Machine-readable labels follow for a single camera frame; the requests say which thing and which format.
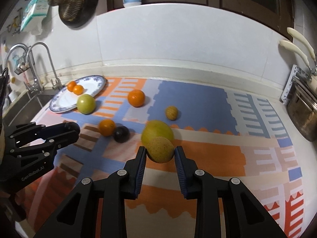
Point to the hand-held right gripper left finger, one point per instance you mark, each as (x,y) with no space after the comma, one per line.
(140,174)

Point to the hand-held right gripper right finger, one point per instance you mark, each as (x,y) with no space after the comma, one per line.
(181,174)

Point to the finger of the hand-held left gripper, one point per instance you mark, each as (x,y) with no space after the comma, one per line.
(47,150)
(62,130)

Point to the blue patterned white plate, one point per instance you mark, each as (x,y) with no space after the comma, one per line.
(65,101)

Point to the brown kiwi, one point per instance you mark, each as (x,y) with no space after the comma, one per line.
(171,112)
(160,150)

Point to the green apple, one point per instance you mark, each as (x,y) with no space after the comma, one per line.
(86,104)

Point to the small mandarin orange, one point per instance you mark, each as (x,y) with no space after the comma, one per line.
(70,85)
(78,90)

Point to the dark plum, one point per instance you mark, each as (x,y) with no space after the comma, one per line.
(121,134)

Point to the large yellow-green pear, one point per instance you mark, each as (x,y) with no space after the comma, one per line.
(158,129)

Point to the steel sink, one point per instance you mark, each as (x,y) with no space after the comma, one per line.
(27,104)

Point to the colourful patterned mat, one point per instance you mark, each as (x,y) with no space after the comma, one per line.
(198,104)

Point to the gooseneck steel faucet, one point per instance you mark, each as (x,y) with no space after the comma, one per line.
(47,52)

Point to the pull-down steel faucet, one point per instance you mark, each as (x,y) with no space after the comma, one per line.
(13,48)

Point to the green tissue packet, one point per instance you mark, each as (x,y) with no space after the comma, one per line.
(37,5)

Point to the black frying pan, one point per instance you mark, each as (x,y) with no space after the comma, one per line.
(85,2)

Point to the steel pot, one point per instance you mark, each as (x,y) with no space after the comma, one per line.
(303,114)

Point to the white knife rack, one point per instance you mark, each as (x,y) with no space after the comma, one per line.
(293,84)

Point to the yellow wall hooks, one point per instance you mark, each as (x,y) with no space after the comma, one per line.
(15,22)

